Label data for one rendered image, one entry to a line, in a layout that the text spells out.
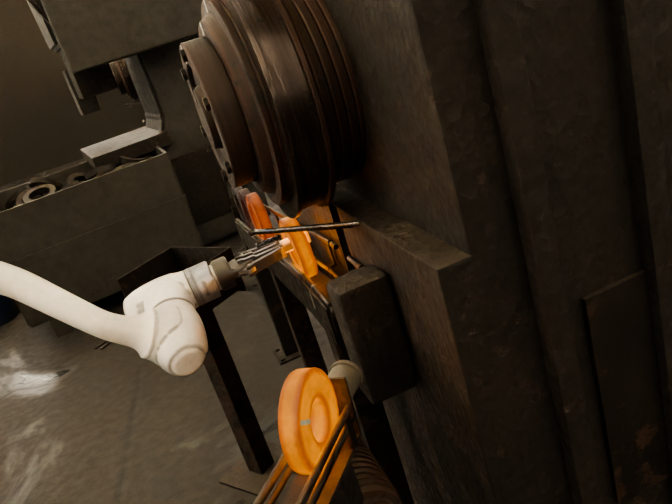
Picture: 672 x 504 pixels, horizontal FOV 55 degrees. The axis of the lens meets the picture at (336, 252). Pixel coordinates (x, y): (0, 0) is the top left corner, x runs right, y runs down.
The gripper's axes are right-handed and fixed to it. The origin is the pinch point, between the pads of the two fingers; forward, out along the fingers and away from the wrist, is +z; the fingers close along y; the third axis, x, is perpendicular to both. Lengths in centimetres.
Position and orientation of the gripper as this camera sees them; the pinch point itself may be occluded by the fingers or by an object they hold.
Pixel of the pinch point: (295, 241)
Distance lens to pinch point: 153.2
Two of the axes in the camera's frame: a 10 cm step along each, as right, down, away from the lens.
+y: 3.2, 2.6, -9.1
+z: 8.9, -4.1, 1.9
